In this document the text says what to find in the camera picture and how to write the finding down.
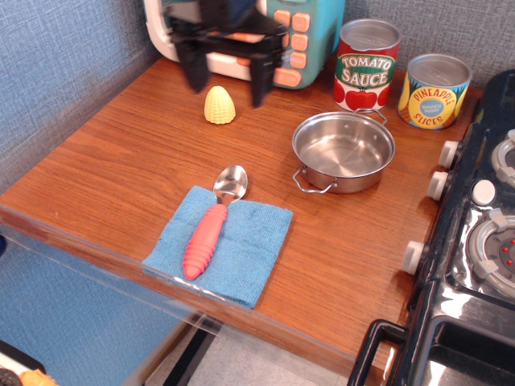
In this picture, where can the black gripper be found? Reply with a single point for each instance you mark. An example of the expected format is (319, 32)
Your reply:
(232, 27)

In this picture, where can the stainless steel pot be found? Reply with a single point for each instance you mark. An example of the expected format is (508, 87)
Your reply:
(342, 152)

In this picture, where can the blue towel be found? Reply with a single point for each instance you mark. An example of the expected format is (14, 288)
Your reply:
(250, 242)

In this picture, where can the white stove knob bottom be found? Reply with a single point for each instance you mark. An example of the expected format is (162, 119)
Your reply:
(412, 256)

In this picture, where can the white stove knob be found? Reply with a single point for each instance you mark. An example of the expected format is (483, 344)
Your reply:
(448, 153)
(437, 185)
(412, 256)

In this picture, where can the yellow toy corn piece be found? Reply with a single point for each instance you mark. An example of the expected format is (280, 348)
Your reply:
(219, 108)

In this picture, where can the teal toy microwave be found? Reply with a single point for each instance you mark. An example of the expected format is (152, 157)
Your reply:
(312, 35)

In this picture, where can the tomato sauce can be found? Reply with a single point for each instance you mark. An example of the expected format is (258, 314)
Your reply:
(366, 58)

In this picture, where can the pineapple slices can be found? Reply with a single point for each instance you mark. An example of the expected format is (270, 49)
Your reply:
(433, 91)

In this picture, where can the white stove knob top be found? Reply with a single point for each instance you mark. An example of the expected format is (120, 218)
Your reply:
(448, 153)

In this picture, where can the white stove knob middle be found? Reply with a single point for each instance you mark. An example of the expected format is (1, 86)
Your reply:
(437, 185)

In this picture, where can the black toy stove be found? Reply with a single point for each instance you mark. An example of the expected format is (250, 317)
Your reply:
(460, 329)

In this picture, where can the orange fuzzy object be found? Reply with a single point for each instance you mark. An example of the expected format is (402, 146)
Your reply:
(36, 378)

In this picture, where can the spoon with pink handle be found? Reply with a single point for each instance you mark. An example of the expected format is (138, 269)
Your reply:
(230, 186)

